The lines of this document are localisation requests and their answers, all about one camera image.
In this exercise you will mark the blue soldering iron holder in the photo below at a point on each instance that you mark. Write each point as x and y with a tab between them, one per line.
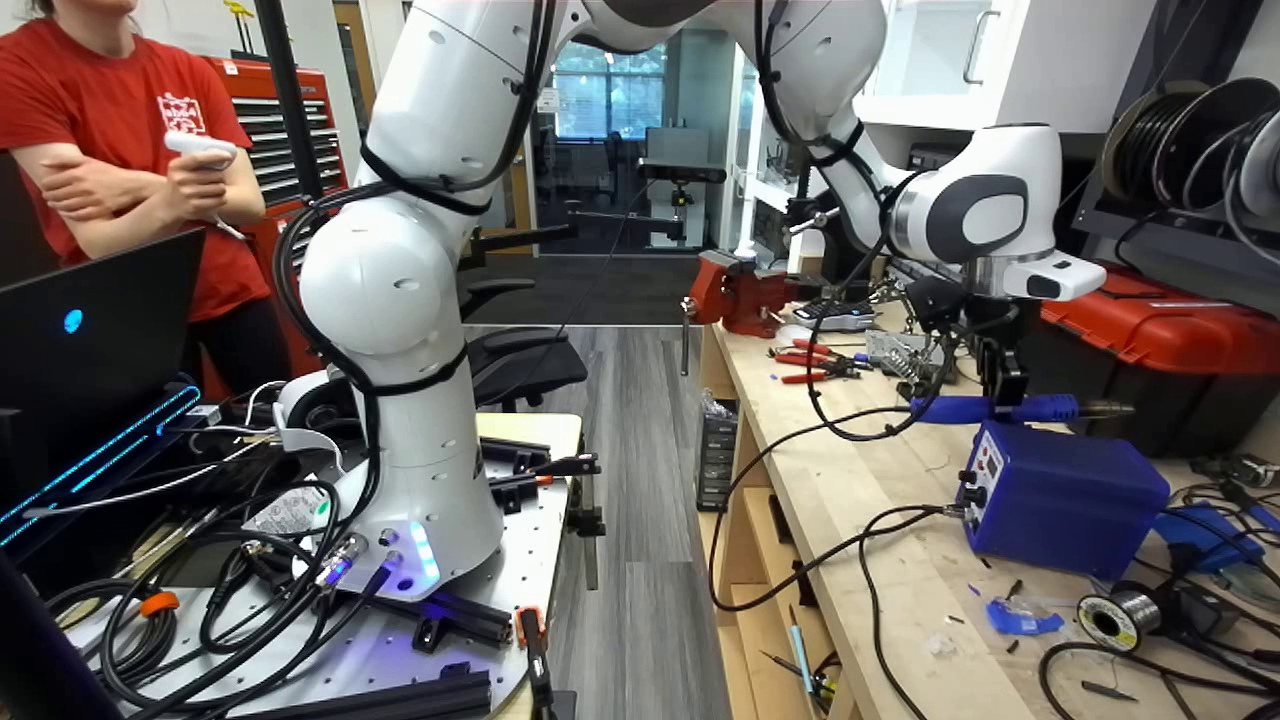
1202	533

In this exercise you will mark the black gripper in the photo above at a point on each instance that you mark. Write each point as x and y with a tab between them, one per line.
966	317

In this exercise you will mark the metal helping hand clips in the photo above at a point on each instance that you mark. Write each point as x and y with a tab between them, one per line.
901	351

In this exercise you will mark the red bench vise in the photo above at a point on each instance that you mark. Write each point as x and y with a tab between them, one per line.
723	284

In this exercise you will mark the blue tape scrap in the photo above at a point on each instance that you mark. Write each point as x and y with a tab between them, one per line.
1022	621

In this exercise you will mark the person in red shirt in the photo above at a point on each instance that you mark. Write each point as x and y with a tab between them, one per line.
93	93

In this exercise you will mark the red tool chest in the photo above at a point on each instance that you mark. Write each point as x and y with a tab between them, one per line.
265	126

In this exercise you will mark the blue soldering station box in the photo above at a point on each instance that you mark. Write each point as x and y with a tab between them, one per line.
1064	500

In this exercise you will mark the black vertical pole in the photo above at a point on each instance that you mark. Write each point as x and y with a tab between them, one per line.
285	81

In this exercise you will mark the person's right hand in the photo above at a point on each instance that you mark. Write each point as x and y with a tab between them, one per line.
201	184

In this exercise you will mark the black office chair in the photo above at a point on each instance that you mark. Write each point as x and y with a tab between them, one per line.
527	362

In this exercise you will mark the black power strip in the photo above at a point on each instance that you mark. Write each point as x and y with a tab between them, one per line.
718	460

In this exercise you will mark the black clamp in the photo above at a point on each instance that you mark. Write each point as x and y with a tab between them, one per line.
533	471

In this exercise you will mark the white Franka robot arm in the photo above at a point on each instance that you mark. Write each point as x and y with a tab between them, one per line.
403	294

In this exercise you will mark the white handheld controller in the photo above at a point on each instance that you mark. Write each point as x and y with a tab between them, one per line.
196	147

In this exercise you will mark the white wall cabinet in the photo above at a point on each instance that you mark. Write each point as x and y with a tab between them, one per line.
1055	65

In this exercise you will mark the black spool rack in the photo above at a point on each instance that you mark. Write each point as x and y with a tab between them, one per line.
1173	261

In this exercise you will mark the black box with blue trim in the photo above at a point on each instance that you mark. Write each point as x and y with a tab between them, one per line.
93	460

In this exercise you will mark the black laptop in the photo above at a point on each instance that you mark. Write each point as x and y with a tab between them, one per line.
93	344

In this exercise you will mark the red and black toolbox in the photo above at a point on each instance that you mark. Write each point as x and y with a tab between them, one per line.
1173	333

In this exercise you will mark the person's left forearm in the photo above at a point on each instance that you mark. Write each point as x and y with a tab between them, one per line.
175	229

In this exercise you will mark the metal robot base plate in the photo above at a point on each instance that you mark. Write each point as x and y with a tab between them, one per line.
533	560

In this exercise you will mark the person's right forearm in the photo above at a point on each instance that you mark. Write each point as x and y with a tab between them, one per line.
93	183

